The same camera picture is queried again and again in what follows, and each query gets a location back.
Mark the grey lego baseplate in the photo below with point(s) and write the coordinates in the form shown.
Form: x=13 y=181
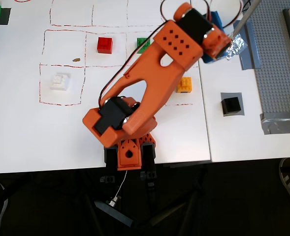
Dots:
x=275 y=73

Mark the metal pole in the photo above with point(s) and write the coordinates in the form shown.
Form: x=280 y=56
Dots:
x=245 y=17

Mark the silver duct tape strip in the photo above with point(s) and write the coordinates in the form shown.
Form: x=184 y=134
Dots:
x=280 y=124

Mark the white lego block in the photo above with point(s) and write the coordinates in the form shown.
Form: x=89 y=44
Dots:
x=59 y=82

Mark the grey square marker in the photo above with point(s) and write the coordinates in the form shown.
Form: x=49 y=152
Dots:
x=231 y=94

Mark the yellow lego block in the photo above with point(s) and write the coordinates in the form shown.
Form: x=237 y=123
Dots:
x=185 y=85

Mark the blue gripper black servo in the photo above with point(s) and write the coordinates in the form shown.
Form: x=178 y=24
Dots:
x=210 y=59

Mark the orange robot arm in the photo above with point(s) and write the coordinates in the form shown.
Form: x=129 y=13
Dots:
x=159 y=66

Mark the crumpled aluminium foil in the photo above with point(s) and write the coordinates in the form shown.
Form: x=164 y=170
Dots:
x=238 y=45

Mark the black lego block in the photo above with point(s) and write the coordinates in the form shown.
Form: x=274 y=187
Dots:
x=231 y=107

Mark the dark grey floor leg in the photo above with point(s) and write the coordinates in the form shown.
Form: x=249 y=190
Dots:
x=174 y=209
x=115 y=214

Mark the small brown crumb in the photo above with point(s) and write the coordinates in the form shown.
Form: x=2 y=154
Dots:
x=76 y=59

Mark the red lego block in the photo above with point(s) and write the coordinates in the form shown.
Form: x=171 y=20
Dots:
x=105 y=45

